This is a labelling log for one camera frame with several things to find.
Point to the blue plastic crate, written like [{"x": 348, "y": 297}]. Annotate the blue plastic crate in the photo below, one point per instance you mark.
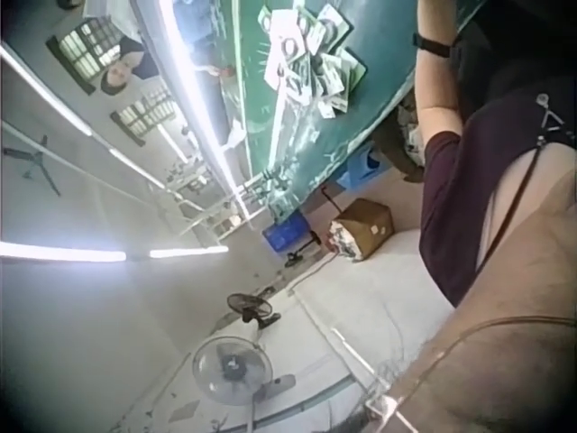
[{"x": 285, "y": 230}]

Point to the brown cardboard box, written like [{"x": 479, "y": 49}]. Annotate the brown cardboard box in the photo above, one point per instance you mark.
[{"x": 363, "y": 227}]

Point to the blue plastic stool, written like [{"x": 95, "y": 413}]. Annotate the blue plastic stool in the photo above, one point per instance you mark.
[{"x": 363, "y": 167}]

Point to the heap of green white packets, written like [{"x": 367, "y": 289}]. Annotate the heap of green white packets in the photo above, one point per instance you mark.
[{"x": 306, "y": 54}]

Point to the black wrist band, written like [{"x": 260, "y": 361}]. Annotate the black wrist band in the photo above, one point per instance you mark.
[{"x": 432, "y": 46}]

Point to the black ceiling fan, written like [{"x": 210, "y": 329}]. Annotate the black ceiling fan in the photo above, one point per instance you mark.
[{"x": 33, "y": 164}]

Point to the black wall fan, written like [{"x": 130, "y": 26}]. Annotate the black wall fan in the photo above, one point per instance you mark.
[{"x": 252, "y": 307}]

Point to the white wall fan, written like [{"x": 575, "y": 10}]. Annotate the white wall fan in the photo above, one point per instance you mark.
[{"x": 234, "y": 367}]

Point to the window with black frame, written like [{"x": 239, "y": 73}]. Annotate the window with black frame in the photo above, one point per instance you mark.
[
  {"x": 83, "y": 49},
  {"x": 144, "y": 113}
]

